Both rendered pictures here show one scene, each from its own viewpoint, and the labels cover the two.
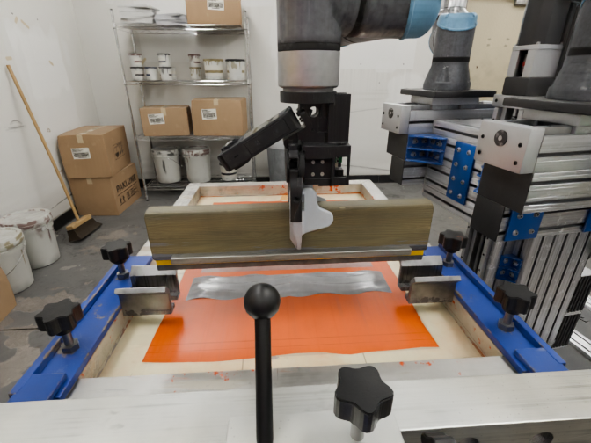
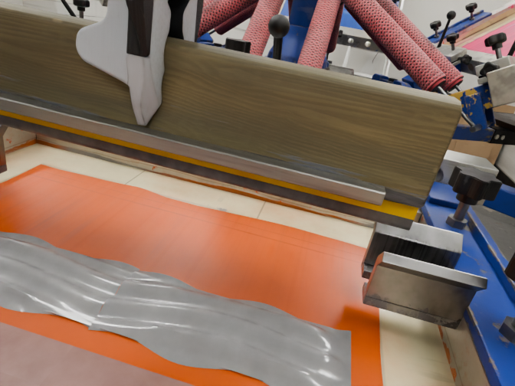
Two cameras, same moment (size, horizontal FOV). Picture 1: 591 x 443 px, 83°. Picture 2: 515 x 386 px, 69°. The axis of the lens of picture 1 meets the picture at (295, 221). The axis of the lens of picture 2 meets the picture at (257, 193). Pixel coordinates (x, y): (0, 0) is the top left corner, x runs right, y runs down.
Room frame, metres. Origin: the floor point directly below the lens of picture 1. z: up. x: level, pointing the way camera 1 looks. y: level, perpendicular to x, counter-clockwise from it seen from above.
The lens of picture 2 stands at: (0.71, 0.15, 1.17)
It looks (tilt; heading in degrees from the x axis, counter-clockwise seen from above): 25 degrees down; 192
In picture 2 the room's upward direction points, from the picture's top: 11 degrees clockwise
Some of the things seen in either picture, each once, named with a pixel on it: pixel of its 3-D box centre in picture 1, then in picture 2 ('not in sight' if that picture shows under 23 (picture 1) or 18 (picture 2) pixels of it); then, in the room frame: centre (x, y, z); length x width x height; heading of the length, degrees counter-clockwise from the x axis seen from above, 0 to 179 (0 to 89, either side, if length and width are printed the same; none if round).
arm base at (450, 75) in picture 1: (448, 73); not in sight; (1.25, -0.52, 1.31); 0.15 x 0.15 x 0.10
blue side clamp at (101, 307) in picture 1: (105, 321); (465, 291); (0.39, 0.28, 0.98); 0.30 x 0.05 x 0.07; 4
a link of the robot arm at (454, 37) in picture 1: (454, 34); not in sight; (1.25, -0.52, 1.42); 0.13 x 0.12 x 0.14; 167
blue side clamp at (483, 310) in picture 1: (469, 305); not in sight; (0.43, -0.27, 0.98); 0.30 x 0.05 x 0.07; 4
